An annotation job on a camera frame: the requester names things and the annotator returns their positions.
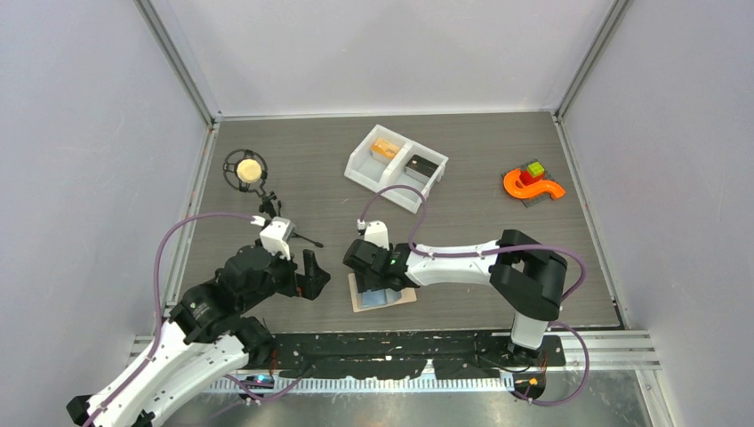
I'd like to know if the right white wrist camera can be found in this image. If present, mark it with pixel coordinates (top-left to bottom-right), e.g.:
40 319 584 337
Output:
357 220 390 249

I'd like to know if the beige card holder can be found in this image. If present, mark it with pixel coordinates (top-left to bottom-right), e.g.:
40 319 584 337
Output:
348 273 417 313

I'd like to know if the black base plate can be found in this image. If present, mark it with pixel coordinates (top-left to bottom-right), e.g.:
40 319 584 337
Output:
246 330 566 380

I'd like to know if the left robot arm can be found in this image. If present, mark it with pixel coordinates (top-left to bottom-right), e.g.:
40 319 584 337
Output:
66 246 331 426

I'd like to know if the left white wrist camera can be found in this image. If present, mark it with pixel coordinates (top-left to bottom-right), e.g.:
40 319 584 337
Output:
259 217 295 261

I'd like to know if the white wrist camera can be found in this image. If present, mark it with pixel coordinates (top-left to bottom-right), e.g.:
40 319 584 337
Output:
357 220 390 249
259 217 295 261

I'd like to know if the microphone on black tripod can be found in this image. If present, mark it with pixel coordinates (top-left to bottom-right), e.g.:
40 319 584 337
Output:
221 148 325 250

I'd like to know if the black card stack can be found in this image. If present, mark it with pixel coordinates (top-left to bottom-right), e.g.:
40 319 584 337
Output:
404 155 439 184

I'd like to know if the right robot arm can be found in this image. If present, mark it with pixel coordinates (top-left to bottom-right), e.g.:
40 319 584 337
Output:
343 230 568 366

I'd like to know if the white two-compartment bin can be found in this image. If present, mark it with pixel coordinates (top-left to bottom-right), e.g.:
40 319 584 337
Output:
344 125 448 214

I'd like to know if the orange toy with blocks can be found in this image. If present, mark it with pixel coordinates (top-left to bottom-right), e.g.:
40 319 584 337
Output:
501 159 566 207

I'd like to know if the orange card stack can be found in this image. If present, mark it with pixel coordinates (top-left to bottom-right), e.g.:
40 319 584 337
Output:
370 138 401 165

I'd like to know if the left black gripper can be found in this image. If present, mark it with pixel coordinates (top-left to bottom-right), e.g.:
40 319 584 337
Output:
241 241 330 311

